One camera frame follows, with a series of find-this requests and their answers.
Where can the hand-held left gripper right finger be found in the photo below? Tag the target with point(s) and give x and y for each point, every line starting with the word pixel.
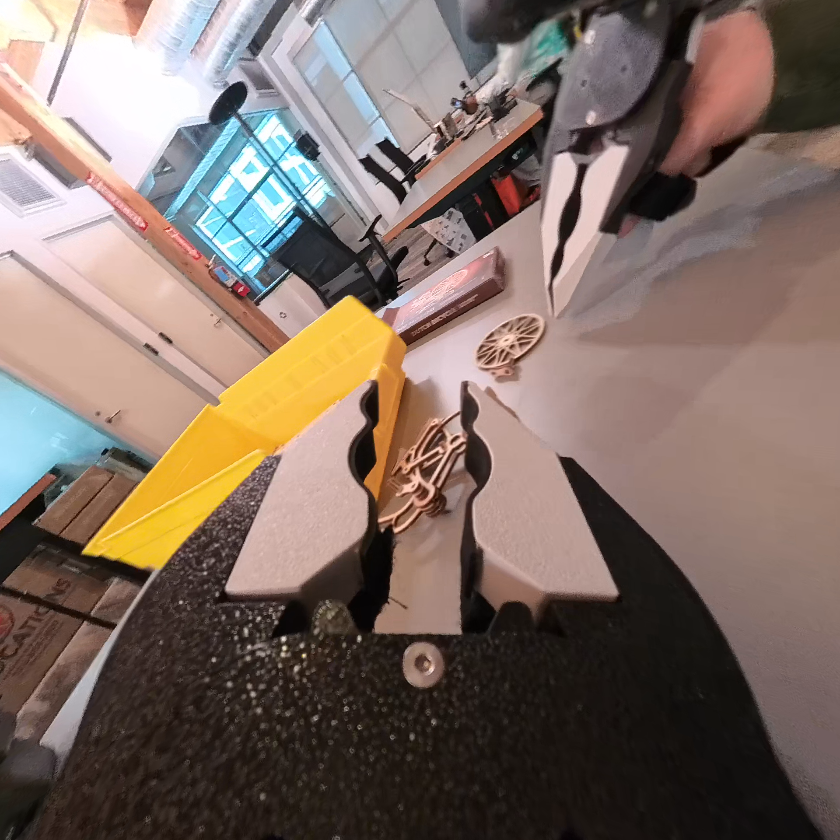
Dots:
pixel 544 525

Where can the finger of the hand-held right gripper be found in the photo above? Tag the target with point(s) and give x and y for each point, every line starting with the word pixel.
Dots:
pixel 554 210
pixel 600 190

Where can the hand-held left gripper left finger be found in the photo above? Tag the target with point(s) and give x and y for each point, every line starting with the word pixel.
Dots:
pixel 302 512

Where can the wooden bicycle frame assembly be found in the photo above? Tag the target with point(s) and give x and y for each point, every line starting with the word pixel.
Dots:
pixel 420 499

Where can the wooden spoked wheel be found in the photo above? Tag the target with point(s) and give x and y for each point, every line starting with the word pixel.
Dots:
pixel 510 346

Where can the person's right hand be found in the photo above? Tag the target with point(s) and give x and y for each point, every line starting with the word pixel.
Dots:
pixel 728 92

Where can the long table orange edge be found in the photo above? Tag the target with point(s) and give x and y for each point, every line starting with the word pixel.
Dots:
pixel 459 164

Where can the yellow plastic bin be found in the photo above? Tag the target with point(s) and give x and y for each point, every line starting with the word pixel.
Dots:
pixel 295 387

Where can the brown puzzle box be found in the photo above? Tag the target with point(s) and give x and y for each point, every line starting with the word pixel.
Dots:
pixel 453 295

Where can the black mesh chair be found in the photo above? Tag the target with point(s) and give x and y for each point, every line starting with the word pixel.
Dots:
pixel 384 177
pixel 397 154

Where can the wooden beam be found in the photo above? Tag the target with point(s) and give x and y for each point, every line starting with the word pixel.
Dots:
pixel 262 321

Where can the plain cardboard boxes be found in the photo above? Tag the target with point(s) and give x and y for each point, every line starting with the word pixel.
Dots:
pixel 85 505

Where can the black office chair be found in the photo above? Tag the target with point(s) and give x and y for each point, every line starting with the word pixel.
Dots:
pixel 328 262

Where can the large paned window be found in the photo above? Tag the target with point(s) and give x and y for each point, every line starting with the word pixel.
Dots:
pixel 262 190

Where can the short red arrow sign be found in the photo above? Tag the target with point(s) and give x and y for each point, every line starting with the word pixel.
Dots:
pixel 182 243

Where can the printed cardboard box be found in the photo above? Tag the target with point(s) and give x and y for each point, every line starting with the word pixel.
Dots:
pixel 33 643

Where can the round black lamp head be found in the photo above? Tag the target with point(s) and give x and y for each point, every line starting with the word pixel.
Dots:
pixel 228 102

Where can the long red sign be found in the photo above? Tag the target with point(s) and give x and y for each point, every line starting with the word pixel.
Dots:
pixel 117 200

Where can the silver ceiling ducts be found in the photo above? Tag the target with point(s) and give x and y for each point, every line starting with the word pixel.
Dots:
pixel 216 33

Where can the white vent grille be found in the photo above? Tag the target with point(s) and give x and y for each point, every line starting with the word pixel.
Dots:
pixel 26 184

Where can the red blue wall alarm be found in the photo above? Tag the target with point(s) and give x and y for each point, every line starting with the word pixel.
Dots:
pixel 229 281

